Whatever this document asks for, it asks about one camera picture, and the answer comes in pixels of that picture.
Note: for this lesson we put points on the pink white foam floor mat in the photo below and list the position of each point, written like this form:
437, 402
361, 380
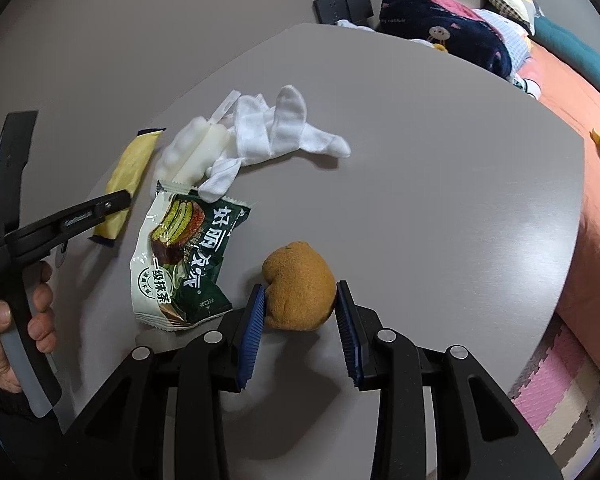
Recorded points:
555, 395

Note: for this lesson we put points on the narrow yellow packet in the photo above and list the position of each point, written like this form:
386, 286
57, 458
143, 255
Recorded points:
130, 165

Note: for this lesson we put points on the white socks pile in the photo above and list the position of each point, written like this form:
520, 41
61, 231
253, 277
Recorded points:
285, 125

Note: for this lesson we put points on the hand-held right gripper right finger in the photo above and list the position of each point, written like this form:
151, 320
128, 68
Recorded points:
347, 340

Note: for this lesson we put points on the navy printed blanket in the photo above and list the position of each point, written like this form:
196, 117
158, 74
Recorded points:
430, 15

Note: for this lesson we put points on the white black patterned cloth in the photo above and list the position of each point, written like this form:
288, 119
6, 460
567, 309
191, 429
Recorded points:
527, 85

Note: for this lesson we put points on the person's left forearm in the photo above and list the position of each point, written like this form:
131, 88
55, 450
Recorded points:
0, 435

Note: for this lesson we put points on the pink cloth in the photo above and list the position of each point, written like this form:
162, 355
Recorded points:
455, 7

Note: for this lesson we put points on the teal blanket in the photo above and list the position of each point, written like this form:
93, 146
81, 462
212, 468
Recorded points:
575, 55

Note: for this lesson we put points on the green snack wrapper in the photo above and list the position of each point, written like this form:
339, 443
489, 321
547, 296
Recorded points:
190, 260

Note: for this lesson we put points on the black box on floor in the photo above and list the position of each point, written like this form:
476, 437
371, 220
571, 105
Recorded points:
340, 5

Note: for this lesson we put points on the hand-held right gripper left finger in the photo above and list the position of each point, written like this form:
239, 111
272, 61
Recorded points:
250, 345

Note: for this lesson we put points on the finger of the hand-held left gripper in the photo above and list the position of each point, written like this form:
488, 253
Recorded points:
80, 220
12, 170

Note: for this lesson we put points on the checked pillow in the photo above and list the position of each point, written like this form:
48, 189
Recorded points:
510, 0

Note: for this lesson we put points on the brown plush ball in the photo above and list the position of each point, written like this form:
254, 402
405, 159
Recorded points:
300, 285

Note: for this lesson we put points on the light blue checked cloth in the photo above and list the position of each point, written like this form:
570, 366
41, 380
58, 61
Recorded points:
512, 40

